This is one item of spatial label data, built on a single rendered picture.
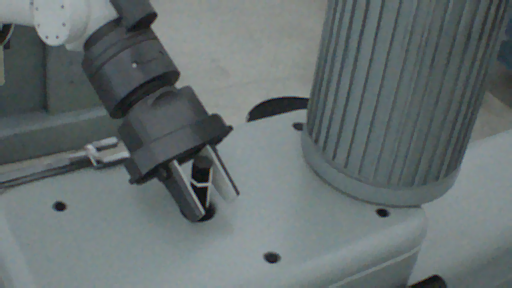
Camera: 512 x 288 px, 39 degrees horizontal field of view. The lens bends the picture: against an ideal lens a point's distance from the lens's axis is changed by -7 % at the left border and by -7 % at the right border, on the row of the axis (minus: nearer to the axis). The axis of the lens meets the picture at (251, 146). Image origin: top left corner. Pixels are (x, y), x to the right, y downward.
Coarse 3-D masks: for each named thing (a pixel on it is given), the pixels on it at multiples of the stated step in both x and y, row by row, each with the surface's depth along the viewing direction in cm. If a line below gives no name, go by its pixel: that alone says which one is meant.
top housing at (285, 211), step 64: (256, 128) 93; (0, 192) 80; (64, 192) 80; (128, 192) 81; (256, 192) 84; (320, 192) 85; (0, 256) 73; (64, 256) 73; (128, 256) 74; (192, 256) 75; (256, 256) 76; (320, 256) 77; (384, 256) 81
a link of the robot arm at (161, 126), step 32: (128, 64) 76; (160, 64) 77; (128, 96) 77; (160, 96) 77; (192, 96) 80; (128, 128) 77; (160, 128) 76; (192, 128) 78; (224, 128) 80; (128, 160) 76; (160, 160) 74
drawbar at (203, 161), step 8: (200, 160) 77; (208, 160) 77; (192, 168) 77; (200, 168) 76; (208, 168) 76; (192, 176) 77; (200, 176) 77; (208, 176) 77; (192, 184) 78; (200, 192) 78; (200, 200) 79; (208, 200) 80
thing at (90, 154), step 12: (96, 144) 86; (108, 144) 86; (72, 156) 84; (84, 156) 84; (96, 156) 84; (108, 156) 85; (120, 156) 85; (24, 168) 81; (36, 168) 81; (48, 168) 82; (60, 168) 82; (72, 168) 83; (96, 168) 84; (0, 180) 79; (12, 180) 79; (24, 180) 80
